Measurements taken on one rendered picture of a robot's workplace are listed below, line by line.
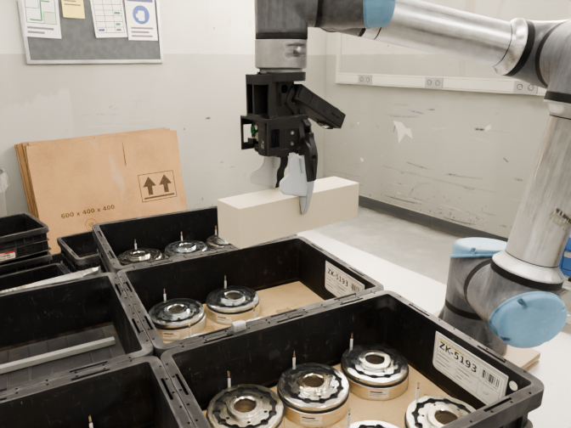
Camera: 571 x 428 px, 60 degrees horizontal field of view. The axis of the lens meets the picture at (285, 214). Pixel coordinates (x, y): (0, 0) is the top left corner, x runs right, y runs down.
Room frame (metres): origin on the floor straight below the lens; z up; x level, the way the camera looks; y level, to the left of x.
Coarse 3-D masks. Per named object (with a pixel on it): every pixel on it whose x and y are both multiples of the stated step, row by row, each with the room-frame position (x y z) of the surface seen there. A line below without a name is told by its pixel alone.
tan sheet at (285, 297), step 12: (276, 288) 0.96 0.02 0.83; (288, 288) 0.96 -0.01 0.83; (300, 288) 0.96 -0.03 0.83; (264, 300) 0.91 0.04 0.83; (276, 300) 0.91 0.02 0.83; (288, 300) 0.91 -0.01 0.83; (300, 300) 0.91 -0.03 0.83; (312, 300) 0.91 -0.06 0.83; (324, 300) 0.91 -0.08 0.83; (264, 312) 0.86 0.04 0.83; (276, 312) 0.86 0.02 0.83; (216, 324) 0.81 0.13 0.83
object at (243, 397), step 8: (232, 400) 0.55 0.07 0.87; (240, 400) 0.56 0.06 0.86; (248, 400) 0.56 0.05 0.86; (256, 400) 0.55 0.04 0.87; (232, 408) 0.54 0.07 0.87; (256, 408) 0.54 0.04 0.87; (232, 416) 0.53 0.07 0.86; (240, 416) 0.52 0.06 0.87; (248, 416) 0.52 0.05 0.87; (256, 416) 0.53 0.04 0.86
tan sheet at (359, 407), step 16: (336, 368) 0.68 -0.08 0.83; (416, 384) 0.64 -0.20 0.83; (432, 384) 0.64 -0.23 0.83; (352, 400) 0.60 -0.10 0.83; (368, 400) 0.60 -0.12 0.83; (400, 400) 0.60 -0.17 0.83; (352, 416) 0.56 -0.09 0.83; (368, 416) 0.56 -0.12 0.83; (384, 416) 0.56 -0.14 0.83; (400, 416) 0.56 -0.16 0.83
